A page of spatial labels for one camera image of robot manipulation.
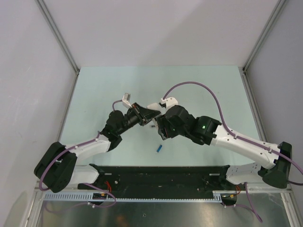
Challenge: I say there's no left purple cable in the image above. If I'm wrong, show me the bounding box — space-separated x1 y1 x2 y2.
39 100 124 191

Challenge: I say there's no purple cable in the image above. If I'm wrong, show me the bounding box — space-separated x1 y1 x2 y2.
162 81 303 185
39 100 124 191

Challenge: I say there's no grey cable duct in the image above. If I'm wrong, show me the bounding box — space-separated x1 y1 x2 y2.
43 192 222 203

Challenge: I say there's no white red remote control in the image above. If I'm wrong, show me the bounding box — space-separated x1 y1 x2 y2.
147 103 162 129

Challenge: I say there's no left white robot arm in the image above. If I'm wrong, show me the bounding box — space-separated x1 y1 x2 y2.
34 103 161 193

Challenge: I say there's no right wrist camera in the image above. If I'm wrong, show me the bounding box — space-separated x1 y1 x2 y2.
159 97 178 111

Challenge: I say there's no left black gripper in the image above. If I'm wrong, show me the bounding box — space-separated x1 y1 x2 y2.
116 102 160 135

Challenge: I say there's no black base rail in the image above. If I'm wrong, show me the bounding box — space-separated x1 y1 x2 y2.
93 165 243 199

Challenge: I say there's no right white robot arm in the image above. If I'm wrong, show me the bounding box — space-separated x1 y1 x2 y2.
156 105 292 190

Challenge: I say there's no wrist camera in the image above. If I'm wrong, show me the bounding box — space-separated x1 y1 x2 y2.
122 93 132 108
159 97 178 111

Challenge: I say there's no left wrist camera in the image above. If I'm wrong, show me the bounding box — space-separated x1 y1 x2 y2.
122 93 132 108

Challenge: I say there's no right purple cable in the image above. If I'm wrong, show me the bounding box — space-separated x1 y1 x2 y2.
162 81 303 185

